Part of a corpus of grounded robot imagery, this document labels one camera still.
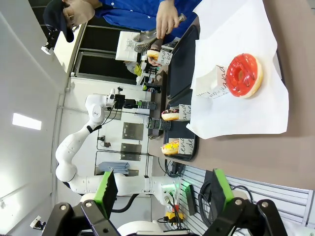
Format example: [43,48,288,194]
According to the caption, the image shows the blue folded cloth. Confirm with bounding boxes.
[100,161,130,173]

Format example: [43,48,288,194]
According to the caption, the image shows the black window pane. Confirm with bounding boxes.
[85,24,124,51]
[76,51,138,80]

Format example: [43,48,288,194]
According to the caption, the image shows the dark patterned drink can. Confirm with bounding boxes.
[147,117,172,131]

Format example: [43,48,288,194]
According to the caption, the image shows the white printed paper bag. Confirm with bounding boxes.
[115,30,139,61]

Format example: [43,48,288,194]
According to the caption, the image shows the plain glazed donut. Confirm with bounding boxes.
[147,49,160,61]

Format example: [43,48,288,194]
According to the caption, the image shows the black cable bundle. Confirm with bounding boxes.
[164,159,185,178]

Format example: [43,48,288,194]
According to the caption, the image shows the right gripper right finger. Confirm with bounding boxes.
[201,168,289,236]

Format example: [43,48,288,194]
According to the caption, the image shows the small white ceiling fixture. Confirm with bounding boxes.
[30,215,47,230]

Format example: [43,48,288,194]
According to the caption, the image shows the grey metal tongs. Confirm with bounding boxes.
[133,12,188,53]

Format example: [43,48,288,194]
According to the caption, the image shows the person blurred head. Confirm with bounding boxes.
[63,0,96,27]

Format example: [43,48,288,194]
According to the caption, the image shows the chocolate sprinkled donut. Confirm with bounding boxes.
[161,108,180,121]

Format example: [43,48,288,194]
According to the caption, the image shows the black green drink can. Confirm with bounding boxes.
[143,83,162,94]

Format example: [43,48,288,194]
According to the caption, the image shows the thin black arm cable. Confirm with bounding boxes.
[102,107,122,126]

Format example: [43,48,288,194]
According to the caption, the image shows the thick black hose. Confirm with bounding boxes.
[110,193,139,212]

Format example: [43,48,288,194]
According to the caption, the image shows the white rectangular ceiling light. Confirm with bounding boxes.
[12,112,42,131]

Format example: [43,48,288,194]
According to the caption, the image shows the person blue shirt torso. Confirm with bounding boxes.
[94,0,199,34]

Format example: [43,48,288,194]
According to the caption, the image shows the black rectangular box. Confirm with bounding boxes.
[185,183,198,216]

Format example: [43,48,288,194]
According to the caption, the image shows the red glazed drizzled donut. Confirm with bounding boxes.
[225,53,264,99]

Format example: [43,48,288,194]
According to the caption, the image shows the white paper box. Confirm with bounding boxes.
[190,64,231,99]

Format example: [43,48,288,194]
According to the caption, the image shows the grey slatted aluminium panel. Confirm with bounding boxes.
[176,164,310,228]

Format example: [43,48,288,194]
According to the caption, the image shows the grey metal wall plate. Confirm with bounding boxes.
[120,142,142,162]
[122,121,144,141]

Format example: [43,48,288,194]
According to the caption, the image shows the yellow sprinkled donut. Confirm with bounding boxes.
[161,138,180,156]

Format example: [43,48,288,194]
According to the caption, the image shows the person left hand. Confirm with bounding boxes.
[157,0,183,40]

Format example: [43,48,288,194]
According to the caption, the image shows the person right hand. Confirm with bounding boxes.
[149,36,163,51]

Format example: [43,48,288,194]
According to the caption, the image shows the white paper sheet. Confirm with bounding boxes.
[186,0,289,140]

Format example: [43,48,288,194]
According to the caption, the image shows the yellow red button box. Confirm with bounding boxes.
[164,210,185,224]

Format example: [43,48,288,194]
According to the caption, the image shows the black looped cables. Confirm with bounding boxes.
[196,180,255,228]

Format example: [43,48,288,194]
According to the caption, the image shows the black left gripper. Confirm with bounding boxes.
[115,94,144,110]

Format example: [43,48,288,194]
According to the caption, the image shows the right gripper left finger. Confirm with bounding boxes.
[36,168,122,236]

